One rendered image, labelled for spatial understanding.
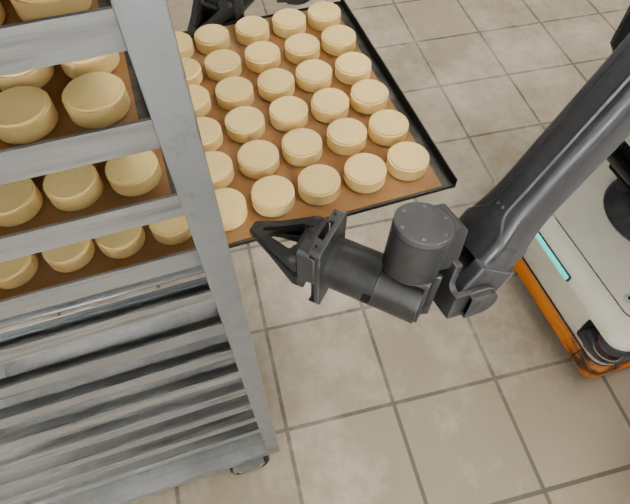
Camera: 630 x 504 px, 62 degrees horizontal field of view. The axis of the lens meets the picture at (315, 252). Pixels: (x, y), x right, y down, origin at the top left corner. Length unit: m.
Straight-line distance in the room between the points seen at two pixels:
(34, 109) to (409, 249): 0.33
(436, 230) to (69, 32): 0.32
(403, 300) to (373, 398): 0.99
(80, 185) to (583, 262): 1.27
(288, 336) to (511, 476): 0.70
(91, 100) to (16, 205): 0.13
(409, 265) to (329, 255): 0.09
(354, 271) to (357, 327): 1.05
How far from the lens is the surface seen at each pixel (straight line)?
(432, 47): 2.51
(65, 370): 0.75
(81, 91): 0.48
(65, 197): 0.53
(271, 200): 0.59
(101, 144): 0.44
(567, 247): 1.54
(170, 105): 0.38
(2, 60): 0.39
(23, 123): 0.47
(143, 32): 0.35
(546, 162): 0.53
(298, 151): 0.64
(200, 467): 1.33
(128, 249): 0.59
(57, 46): 0.39
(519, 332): 1.68
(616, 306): 1.49
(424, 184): 0.64
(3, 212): 0.54
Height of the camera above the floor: 1.43
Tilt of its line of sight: 57 degrees down
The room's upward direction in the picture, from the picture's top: straight up
